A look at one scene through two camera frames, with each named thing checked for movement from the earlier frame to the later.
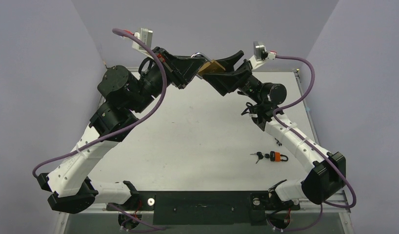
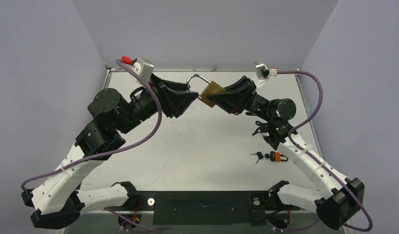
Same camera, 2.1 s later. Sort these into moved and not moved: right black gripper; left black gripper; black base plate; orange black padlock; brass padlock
Moved: left black gripper; brass padlock; right black gripper
Not moved: black base plate; orange black padlock
